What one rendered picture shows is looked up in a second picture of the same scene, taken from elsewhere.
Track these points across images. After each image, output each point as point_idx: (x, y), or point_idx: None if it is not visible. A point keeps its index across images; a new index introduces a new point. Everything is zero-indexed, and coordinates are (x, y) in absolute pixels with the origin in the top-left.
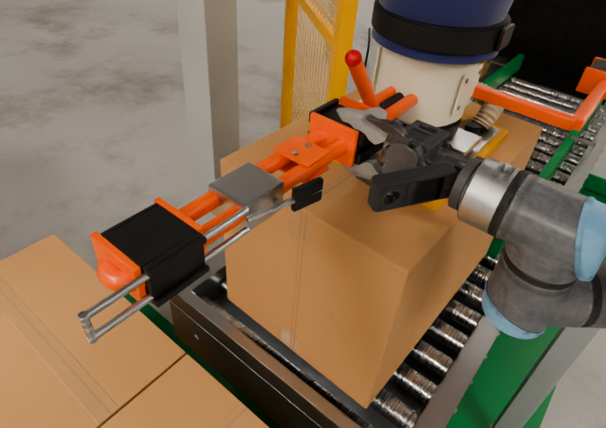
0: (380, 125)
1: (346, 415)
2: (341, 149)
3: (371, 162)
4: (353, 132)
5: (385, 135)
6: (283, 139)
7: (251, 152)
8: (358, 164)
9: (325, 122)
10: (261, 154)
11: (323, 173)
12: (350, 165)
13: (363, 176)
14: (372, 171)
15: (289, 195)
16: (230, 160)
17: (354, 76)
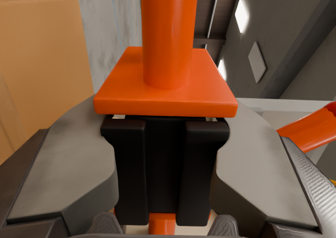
0: (313, 182)
1: None
2: (180, 54)
3: (115, 173)
4: (232, 96)
5: (298, 213)
6: (86, 93)
7: (79, 40)
8: (104, 127)
9: (205, 59)
10: (76, 50)
11: (36, 117)
12: (103, 97)
13: (47, 151)
14: (74, 183)
15: (0, 15)
16: (75, 5)
17: (297, 128)
